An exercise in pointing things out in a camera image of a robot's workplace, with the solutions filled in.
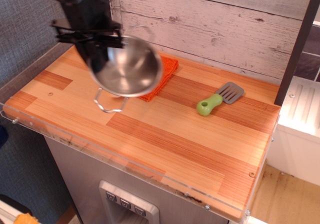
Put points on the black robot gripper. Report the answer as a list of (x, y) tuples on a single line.
[(87, 25)]

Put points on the stainless steel two-handled pot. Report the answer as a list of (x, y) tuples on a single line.
[(132, 71)]

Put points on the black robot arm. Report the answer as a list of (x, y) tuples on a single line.
[(89, 26)]

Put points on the orange woven towel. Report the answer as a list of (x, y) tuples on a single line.
[(170, 65)]

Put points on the clear acrylic front guard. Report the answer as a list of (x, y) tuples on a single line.
[(169, 149)]

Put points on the grey toy fridge cabinet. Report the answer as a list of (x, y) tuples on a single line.
[(82, 173)]

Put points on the green and grey toy spatula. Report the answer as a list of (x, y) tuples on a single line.
[(228, 93)]

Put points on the silver dispenser button panel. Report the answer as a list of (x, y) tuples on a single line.
[(122, 207)]

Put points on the yellow object bottom left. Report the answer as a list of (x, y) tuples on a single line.
[(25, 218)]

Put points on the white toy sink unit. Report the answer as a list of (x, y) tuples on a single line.
[(295, 149)]

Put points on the dark right shelf post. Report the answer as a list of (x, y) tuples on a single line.
[(302, 36)]

